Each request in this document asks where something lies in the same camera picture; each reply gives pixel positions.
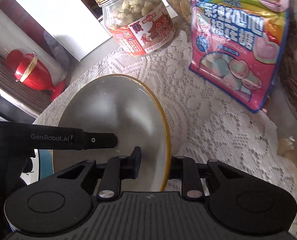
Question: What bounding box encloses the peanut jar gold lid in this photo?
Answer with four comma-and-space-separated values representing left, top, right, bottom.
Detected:
95, 0, 176, 57

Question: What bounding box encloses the white lace tablecloth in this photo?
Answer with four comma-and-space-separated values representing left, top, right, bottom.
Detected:
36, 31, 297, 201

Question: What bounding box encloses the white conical bowl yellow rim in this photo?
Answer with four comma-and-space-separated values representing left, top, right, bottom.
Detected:
53, 74, 171, 191

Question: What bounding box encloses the white tv cabinet shelf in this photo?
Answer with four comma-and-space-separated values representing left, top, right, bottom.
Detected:
15, 0, 112, 61

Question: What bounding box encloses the blue enamel bowl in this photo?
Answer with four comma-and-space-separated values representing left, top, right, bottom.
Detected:
38, 150, 54, 180

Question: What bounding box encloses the pink marshmallow bag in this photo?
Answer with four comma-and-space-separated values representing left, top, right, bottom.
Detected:
189, 0, 289, 113

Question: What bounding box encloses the red trash bin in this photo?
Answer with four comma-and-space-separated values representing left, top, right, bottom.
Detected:
5, 49, 65, 102

